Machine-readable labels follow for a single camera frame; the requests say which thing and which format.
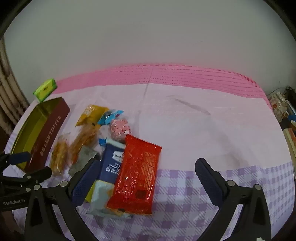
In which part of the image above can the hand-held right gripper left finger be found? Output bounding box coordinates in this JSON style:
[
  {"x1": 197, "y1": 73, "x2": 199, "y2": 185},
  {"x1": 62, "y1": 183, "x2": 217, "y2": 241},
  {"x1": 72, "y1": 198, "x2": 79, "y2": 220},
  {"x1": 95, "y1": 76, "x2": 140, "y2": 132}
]
[{"x1": 24, "y1": 156, "x2": 102, "y2": 241}]

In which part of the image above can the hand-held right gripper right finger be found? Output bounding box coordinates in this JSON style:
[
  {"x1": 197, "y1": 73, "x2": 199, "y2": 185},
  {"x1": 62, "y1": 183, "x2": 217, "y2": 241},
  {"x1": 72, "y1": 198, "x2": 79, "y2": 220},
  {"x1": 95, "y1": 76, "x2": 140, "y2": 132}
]
[{"x1": 195, "y1": 158, "x2": 272, "y2": 241}]

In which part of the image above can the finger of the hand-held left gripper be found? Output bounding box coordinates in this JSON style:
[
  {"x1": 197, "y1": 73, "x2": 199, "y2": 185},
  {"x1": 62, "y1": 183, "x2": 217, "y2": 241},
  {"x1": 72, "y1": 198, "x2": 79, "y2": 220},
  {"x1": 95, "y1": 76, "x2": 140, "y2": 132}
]
[
  {"x1": 0, "y1": 166, "x2": 53, "y2": 186},
  {"x1": 0, "y1": 151, "x2": 31, "y2": 172}
]

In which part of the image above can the grey-green snack packet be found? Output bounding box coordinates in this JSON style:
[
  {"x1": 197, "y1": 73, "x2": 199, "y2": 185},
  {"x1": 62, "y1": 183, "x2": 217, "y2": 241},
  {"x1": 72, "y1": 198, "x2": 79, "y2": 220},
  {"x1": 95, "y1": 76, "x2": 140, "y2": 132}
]
[{"x1": 69, "y1": 146, "x2": 99, "y2": 176}]

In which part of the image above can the clear packet of fried snack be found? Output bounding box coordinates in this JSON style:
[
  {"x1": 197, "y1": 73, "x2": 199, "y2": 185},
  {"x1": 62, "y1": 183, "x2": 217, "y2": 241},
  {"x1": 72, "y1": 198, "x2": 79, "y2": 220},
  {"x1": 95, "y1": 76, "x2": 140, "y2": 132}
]
[
  {"x1": 50, "y1": 133, "x2": 71, "y2": 175},
  {"x1": 68, "y1": 124, "x2": 100, "y2": 163}
]

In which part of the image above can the navy cracker packet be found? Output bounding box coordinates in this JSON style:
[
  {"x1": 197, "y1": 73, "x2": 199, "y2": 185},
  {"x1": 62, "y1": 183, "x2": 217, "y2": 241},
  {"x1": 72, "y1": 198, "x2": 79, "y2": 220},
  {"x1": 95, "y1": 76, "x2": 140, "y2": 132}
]
[{"x1": 85, "y1": 142, "x2": 134, "y2": 219}]

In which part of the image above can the maroon and gold tin box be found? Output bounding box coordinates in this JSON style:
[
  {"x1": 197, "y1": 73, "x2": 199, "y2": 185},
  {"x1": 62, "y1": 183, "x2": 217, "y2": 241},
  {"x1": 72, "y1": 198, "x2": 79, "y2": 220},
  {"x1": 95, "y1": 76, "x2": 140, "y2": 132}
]
[{"x1": 10, "y1": 97, "x2": 70, "y2": 173}]

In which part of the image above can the red snack packet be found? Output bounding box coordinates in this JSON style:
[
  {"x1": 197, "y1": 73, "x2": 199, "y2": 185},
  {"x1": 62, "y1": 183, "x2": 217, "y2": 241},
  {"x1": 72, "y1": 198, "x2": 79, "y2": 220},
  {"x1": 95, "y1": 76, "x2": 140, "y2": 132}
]
[{"x1": 106, "y1": 134, "x2": 162, "y2": 215}]

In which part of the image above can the pink patterned candy packet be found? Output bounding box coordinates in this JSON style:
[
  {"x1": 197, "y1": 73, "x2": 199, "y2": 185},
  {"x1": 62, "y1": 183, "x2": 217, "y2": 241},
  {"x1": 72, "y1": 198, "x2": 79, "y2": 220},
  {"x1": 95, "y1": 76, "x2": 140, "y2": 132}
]
[{"x1": 109, "y1": 119, "x2": 131, "y2": 142}]

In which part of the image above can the yellow snack packet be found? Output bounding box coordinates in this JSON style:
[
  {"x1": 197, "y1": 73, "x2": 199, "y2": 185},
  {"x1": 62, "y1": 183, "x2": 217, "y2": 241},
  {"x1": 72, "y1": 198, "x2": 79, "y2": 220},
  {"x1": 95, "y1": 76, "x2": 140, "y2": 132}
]
[{"x1": 75, "y1": 105, "x2": 110, "y2": 127}]

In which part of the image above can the pink and purple plaid blanket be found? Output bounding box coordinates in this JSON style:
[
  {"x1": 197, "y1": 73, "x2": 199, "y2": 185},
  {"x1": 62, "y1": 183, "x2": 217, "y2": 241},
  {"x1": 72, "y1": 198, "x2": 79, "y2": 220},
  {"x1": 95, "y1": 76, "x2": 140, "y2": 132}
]
[{"x1": 5, "y1": 64, "x2": 293, "y2": 241}]

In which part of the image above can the brown ribbed furniture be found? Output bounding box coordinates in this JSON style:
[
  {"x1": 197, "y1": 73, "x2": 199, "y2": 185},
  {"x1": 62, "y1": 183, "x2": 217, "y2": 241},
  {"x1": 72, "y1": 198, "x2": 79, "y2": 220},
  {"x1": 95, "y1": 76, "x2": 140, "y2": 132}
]
[{"x1": 0, "y1": 46, "x2": 29, "y2": 130}]

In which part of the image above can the green tissue pack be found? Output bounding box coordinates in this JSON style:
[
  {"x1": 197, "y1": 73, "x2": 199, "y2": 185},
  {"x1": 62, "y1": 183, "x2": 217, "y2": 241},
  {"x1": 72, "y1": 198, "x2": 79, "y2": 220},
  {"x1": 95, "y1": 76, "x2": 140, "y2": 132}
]
[{"x1": 32, "y1": 79, "x2": 58, "y2": 103}]

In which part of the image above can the shelf of colourful boxes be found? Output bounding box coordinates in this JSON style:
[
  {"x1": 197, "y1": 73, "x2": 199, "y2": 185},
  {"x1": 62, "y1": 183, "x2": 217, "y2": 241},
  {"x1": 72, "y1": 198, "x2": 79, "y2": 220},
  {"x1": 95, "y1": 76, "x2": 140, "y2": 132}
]
[{"x1": 268, "y1": 86, "x2": 296, "y2": 163}]

